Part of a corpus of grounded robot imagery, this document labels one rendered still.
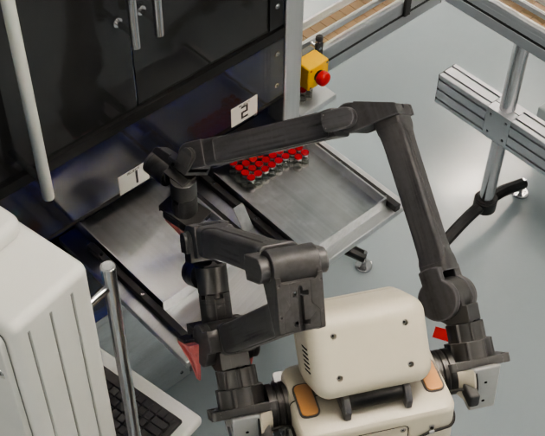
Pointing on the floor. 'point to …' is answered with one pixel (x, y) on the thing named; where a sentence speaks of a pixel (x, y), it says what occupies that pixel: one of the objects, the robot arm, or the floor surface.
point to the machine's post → (292, 15)
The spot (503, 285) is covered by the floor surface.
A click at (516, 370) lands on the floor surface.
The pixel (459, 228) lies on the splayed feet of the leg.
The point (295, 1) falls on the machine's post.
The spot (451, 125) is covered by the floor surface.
